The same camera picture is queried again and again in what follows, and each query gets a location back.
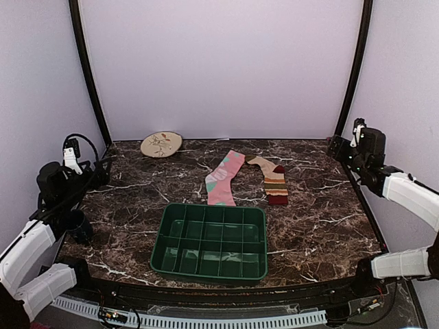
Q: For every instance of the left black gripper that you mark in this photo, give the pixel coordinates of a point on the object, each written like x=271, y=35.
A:
x=96, y=170

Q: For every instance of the pink sock with green patches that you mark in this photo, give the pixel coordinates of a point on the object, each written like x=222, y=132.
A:
x=218, y=182

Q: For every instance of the green plastic divider tray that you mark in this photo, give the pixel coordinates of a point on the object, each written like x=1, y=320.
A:
x=224, y=245

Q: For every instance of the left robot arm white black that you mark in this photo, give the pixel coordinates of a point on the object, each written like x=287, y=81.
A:
x=63, y=186

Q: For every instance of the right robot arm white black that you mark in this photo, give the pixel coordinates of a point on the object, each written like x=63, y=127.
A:
x=364, y=155

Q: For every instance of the dark blue cup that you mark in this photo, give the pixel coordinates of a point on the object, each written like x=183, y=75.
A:
x=78, y=227

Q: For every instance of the round embroidered plate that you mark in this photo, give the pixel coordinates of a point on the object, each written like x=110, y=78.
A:
x=161, y=144

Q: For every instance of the striped beige brown sock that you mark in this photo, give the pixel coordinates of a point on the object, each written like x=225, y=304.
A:
x=274, y=180

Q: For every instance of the small green circuit board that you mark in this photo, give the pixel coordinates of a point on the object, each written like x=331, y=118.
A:
x=110, y=315

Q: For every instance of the black right frame post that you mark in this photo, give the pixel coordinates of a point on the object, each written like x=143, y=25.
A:
x=364, y=26

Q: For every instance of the black frame post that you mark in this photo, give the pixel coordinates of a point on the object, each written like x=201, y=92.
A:
x=78, y=31
x=364, y=26

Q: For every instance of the black left frame post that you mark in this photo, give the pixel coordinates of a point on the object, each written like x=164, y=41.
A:
x=78, y=31

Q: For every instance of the black front table rail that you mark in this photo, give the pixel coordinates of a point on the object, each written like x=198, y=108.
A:
x=112, y=286

